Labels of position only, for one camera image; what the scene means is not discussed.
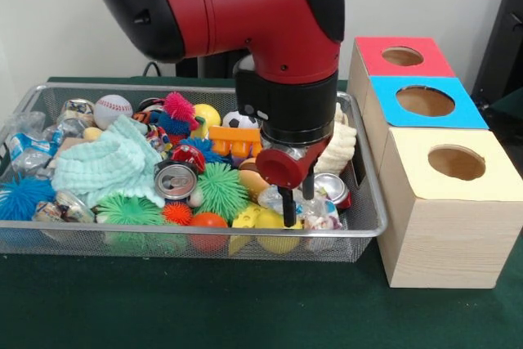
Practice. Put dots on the shallow mesh bin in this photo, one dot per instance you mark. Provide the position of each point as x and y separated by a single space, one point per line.
49 242

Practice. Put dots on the orange toy building block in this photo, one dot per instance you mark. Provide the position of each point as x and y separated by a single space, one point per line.
233 138

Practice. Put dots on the black chair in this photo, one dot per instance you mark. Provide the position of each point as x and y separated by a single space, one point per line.
502 38

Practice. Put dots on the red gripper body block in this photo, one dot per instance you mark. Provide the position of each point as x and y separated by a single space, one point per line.
282 169

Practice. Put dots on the cream cloth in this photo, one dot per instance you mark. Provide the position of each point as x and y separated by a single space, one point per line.
341 144

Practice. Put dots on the green spiky ball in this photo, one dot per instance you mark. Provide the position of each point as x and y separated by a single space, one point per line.
220 198

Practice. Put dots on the crushed clear plastic bottle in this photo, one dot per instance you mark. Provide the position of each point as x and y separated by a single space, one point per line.
271 200

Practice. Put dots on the toy hamburger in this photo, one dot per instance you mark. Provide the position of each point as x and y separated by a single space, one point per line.
251 181

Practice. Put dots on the yellow ball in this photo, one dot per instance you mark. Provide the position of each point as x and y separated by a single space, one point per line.
269 224

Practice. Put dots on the large blue spiky ball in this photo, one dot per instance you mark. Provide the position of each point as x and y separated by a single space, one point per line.
24 200

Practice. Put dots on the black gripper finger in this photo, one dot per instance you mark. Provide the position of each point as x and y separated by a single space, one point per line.
289 208
309 185

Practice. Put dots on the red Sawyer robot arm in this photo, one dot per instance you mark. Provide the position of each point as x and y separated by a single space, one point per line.
245 5

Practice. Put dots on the mint green cloth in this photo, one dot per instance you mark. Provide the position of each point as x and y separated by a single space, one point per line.
102 161

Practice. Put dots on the white baseball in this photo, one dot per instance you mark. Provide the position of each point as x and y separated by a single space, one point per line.
112 110

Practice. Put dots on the crushed red drink can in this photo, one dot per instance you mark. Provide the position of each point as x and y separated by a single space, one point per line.
331 185

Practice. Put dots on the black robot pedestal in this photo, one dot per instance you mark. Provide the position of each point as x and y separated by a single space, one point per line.
204 69

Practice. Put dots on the crushed black drink can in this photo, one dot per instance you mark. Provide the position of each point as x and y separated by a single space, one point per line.
175 181

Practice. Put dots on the dark green tablecloth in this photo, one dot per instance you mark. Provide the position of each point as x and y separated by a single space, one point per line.
204 308
512 106

